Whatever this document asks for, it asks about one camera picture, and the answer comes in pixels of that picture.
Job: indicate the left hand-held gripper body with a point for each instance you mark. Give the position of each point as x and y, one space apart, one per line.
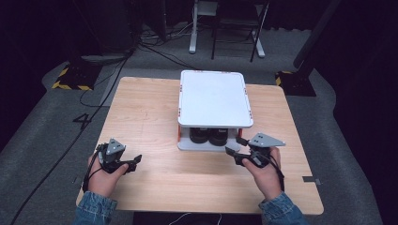
112 157

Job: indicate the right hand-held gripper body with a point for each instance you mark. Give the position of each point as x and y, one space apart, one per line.
259 150

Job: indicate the black child sandal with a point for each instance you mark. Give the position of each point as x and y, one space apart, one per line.
218 137
199 136

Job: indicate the white two-tier shoe rack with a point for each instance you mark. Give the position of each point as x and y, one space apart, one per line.
214 98

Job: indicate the person's left hand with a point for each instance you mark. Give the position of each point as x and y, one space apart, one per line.
104 181

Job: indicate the person's right hand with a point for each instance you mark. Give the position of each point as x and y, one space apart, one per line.
266 178

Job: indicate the grey tape piece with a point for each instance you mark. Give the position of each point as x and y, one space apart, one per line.
309 179

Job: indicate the black striped-edge floor plate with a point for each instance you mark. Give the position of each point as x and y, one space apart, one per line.
295 84
78 76

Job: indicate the white desk leg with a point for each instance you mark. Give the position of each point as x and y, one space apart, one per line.
259 47
193 34

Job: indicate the black slanted stand pole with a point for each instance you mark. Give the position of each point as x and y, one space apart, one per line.
314 37

